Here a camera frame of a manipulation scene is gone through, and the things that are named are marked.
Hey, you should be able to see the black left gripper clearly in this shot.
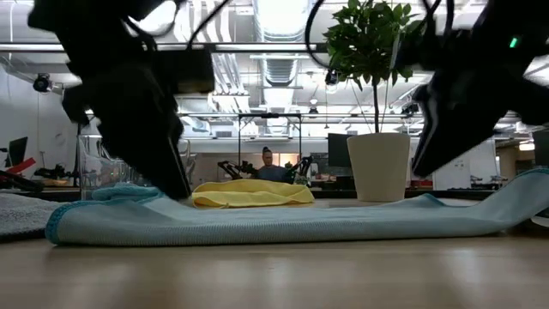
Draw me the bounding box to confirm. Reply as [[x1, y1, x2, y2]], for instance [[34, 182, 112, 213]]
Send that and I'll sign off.
[[62, 55, 192, 201]]

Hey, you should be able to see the clear plastic bin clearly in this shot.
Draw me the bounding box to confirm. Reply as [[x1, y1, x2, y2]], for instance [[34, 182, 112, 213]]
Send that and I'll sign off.
[[76, 133, 193, 202]]

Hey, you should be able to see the person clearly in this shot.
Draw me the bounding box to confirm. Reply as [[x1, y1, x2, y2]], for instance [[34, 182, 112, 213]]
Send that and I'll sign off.
[[256, 146, 293, 184]]

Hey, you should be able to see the green leafy plant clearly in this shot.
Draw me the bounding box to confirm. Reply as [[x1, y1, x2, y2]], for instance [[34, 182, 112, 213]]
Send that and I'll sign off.
[[323, 0, 428, 135]]

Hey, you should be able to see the black background monitor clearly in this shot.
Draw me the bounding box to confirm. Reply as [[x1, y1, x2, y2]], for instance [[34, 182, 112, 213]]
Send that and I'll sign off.
[[6, 136, 29, 168]]

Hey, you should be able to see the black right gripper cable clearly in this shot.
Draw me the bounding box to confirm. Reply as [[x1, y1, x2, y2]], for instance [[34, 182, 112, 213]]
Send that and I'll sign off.
[[305, 0, 334, 70]]

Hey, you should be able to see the red angled bar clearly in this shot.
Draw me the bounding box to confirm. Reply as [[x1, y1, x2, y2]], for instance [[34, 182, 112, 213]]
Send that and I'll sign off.
[[8, 157, 38, 175]]

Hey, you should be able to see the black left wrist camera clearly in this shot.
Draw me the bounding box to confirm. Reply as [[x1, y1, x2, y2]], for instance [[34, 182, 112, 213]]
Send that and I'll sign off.
[[158, 49, 215, 95]]

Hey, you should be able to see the dark background screen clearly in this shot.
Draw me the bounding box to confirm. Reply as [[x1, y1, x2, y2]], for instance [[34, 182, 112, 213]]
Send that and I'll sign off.
[[328, 132, 358, 169]]

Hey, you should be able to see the white tall appliance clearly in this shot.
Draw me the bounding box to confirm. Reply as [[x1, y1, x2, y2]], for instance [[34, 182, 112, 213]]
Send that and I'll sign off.
[[431, 145, 471, 191]]

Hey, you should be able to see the grey microfiber towel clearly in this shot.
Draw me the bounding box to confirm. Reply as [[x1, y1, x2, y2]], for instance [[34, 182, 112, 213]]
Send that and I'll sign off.
[[0, 191, 65, 241]]

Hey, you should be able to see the white plant pot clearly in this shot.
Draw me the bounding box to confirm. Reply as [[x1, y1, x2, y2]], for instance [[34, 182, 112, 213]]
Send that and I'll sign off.
[[346, 132, 412, 203]]

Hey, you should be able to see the light blue microfiber towel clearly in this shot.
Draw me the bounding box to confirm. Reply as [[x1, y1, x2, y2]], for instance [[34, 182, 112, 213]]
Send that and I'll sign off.
[[45, 167, 549, 247]]

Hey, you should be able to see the yellow microfiber towel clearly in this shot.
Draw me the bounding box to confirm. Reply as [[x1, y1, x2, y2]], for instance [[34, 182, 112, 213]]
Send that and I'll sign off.
[[191, 179, 317, 210]]

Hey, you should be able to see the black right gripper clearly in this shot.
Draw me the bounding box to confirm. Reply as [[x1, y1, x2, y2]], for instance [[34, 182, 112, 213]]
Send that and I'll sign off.
[[412, 64, 549, 179]]

